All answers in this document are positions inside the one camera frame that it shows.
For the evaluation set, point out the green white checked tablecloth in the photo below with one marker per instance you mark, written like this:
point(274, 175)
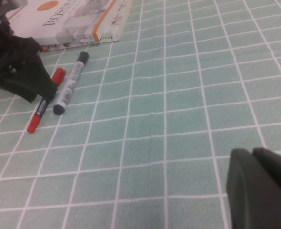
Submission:
point(154, 119)

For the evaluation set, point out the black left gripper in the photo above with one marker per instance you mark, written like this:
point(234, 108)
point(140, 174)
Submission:
point(2, 47)

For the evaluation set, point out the white marker black caps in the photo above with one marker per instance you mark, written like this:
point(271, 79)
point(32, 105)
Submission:
point(70, 81)

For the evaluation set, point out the red capped pen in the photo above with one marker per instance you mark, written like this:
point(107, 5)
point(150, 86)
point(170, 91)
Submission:
point(33, 124)

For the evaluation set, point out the white ROS book orange stripes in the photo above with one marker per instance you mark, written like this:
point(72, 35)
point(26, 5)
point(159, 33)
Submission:
point(66, 19)

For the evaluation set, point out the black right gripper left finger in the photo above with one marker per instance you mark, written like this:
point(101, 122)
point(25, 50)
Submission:
point(254, 195)

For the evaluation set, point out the thin colourful book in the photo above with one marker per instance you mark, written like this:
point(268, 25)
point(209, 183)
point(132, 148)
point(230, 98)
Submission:
point(121, 14)

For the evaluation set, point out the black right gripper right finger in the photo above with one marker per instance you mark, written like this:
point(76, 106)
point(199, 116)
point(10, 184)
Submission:
point(276, 167)

